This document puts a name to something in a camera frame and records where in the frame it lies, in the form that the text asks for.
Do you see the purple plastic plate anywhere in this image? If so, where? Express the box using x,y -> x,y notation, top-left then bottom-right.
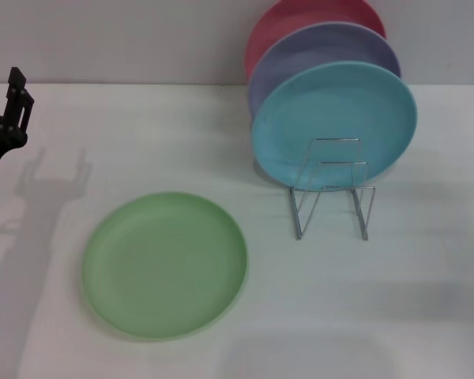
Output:
247,22 -> 402,119

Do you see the green plastic plate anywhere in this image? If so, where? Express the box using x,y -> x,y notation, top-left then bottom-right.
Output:
81,191 -> 249,343

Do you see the chrome wire plate rack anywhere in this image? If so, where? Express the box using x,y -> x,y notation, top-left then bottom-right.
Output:
288,137 -> 377,242

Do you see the red plastic plate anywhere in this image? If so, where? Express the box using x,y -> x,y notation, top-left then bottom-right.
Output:
244,0 -> 388,80

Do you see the cyan plastic plate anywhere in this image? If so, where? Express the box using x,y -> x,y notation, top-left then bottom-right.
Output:
250,59 -> 419,193

